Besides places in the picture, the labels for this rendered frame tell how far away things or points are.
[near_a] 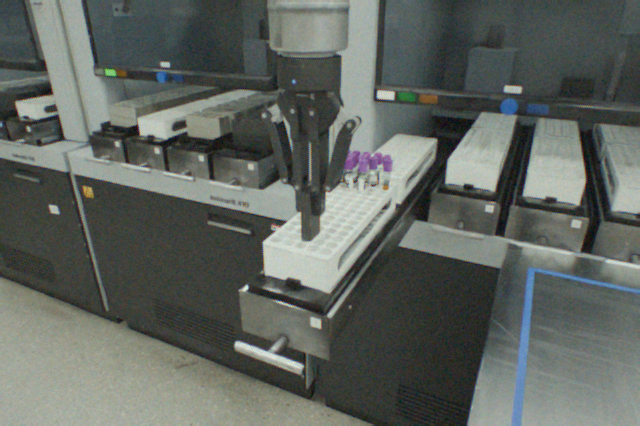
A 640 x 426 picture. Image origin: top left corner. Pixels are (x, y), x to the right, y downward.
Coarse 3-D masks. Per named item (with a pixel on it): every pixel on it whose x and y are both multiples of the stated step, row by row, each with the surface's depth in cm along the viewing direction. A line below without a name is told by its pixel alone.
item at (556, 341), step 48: (528, 288) 58; (576, 288) 58; (624, 288) 58; (528, 336) 50; (576, 336) 50; (624, 336) 50; (480, 384) 43; (528, 384) 43; (576, 384) 43; (624, 384) 43
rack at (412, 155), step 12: (396, 144) 101; (408, 144) 102; (420, 144) 101; (432, 144) 101; (372, 156) 93; (396, 156) 94; (408, 156) 93; (420, 156) 93; (432, 156) 104; (396, 168) 87; (408, 168) 86; (420, 168) 102; (396, 180) 82; (408, 180) 96; (408, 192) 88
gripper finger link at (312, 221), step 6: (306, 192) 57; (306, 198) 57; (312, 198) 58; (306, 204) 58; (312, 204) 58; (306, 210) 58; (312, 210) 59; (306, 216) 59; (312, 216) 59; (318, 216) 61; (306, 222) 59; (312, 222) 59; (318, 222) 61; (306, 228) 59; (312, 228) 60; (318, 228) 62; (306, 234) 60; (312, 234) 60
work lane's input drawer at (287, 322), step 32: (416, 192) 91; (384, 224) 75; (384, 256) 73; (256, 288) 59; (288, 288) 59; (352, 288) 61; (256, 320) 61; (288, 320) 58; (320, 320) 56; (256, 352) 57; (320, 352) 58
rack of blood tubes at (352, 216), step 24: (336, 192) 76; (360, 192) 76; (384, 192) 76; (336, 216) 67; (360, 216) 67; (384, 216) 76; (264, 240) 60; (288, 240) 61; (312, 240) 60; (336, 240) 62; (360, 240) 72; (264, 264) 61; (288, 264) 59; (312, 264) 57; (336, 264) 59
